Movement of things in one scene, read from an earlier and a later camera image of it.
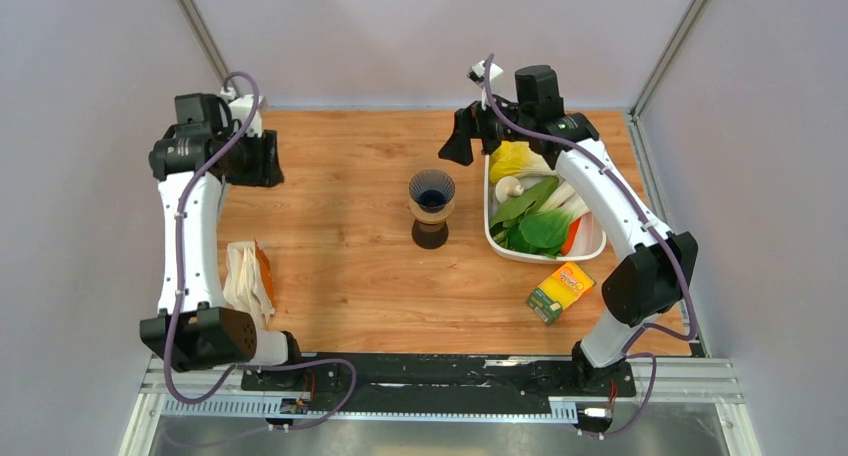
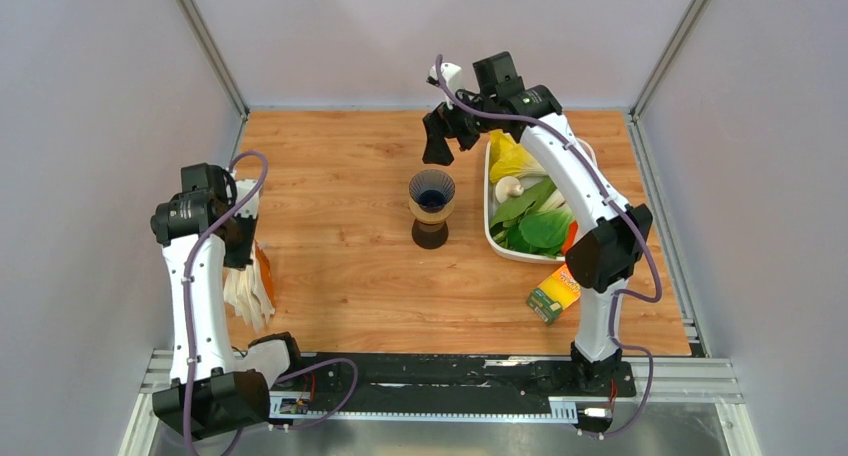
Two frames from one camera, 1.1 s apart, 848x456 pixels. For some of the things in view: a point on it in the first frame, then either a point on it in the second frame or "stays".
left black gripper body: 253,161 → 238,242
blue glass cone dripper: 432,190 stays
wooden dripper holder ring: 431,217 stays
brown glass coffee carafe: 429,236 stays
